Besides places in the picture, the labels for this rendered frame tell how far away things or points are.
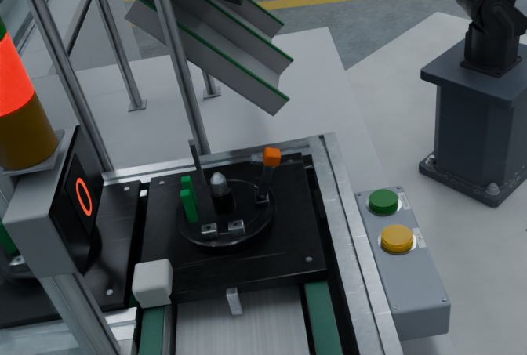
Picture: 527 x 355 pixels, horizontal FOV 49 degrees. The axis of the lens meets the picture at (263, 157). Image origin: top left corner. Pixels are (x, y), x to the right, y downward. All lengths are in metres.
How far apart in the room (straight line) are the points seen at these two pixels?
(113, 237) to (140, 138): 0.41
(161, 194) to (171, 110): 0.42
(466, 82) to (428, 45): 0.52
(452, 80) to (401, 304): 0.34
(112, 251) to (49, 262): 0.32
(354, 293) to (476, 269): 0.23
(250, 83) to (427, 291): 0.42
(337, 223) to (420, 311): 0.17
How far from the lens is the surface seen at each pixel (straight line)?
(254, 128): 1.15
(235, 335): 0.74
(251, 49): 1.03
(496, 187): 0.95
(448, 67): 0.90
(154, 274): 0.74
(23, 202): 0.49
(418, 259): 0.74
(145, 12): 0.89
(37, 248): 0.50
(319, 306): 0.71
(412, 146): 1.06
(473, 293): 0.84
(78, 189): 0.52
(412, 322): 0.71
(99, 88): 1.44
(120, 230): 0.84
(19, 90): 0.46
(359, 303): 0.70
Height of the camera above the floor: 1.52
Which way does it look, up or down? 38 degrees down
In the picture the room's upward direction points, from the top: 11 degrees counter-clockwise
